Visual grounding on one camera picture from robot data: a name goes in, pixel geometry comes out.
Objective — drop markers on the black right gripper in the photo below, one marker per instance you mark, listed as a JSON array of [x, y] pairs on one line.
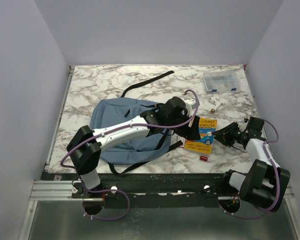
[[224, 134]]

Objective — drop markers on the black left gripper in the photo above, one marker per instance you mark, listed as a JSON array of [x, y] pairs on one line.
[[190, 133]]

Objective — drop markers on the yellow children's paperback book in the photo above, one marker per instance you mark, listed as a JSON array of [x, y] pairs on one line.
[[205, 144]]

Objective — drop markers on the red cap glue stick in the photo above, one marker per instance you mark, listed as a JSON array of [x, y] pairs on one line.
[[204, 158]]

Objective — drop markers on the blue fabric backpack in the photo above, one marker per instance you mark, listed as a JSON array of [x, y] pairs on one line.
[[129, 146]]

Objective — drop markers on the red white small box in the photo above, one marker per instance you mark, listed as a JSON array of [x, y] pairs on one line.
[[182, 140]]

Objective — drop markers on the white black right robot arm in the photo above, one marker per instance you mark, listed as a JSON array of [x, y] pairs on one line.
[[265, 184]]

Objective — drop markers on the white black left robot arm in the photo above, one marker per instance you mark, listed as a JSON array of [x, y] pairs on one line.
[[84, 149]]

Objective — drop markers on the white plastic pipe fitting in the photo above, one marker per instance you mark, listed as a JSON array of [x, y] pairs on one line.
[[216, 104]]

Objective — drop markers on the clear plastic organizer box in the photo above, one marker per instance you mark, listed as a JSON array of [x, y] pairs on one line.
[[220, 82]]

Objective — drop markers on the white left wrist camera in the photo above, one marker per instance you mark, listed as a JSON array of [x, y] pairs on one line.
[[190, 104]]

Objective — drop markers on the black metal base rail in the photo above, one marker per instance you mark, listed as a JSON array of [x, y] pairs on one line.
[[121, 200]]

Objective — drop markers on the aluminium frame rail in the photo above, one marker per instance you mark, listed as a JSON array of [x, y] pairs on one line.
[[62, 190]]

